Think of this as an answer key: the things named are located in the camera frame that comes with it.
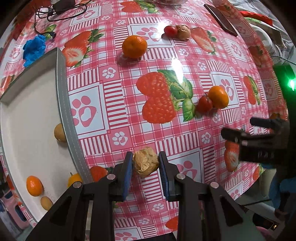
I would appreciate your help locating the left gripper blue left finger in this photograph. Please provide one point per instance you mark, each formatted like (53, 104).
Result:
(126, 174)

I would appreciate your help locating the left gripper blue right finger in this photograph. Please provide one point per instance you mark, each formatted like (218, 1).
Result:
(168, 172)

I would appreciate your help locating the papery husk physalis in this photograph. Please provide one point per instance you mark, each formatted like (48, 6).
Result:
(145, 162)
(183, 32)

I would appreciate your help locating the large orange citrus fruit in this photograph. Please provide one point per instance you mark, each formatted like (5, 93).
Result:
(74, 178)

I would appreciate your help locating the red cherry tomato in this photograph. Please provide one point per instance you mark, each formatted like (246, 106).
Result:
(204, 105)
(171, 31)

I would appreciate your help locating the orange citrus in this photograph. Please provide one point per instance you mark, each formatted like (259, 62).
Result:
(219, 97)

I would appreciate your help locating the small yellow kumquat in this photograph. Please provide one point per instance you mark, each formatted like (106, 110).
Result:
(46, 203)

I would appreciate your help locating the small orange mandarin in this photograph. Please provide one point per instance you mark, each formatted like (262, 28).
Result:
(134, 46)
(34, 186)

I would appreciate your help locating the glass bowl of fruits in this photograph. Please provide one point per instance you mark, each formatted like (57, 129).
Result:
(170, 2)

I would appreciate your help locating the pink strawberry checked tablecloth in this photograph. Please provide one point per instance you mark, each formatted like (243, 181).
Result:
(121, 104)

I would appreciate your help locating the white tray with grey rim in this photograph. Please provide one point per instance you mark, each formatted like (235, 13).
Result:
(33, 104)

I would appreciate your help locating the pink plastic stool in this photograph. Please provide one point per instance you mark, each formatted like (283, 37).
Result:
(14, 210)

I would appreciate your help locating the white bag on chair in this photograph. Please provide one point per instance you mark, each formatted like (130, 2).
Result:
(269, 35)

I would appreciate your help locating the dark smartphone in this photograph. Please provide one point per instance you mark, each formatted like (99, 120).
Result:
(221, 20)

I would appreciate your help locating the crumpled blue glove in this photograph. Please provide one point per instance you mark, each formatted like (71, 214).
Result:
(34, 49)

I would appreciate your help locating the black power adapter with cable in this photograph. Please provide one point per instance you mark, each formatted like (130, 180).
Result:
(58, 8)

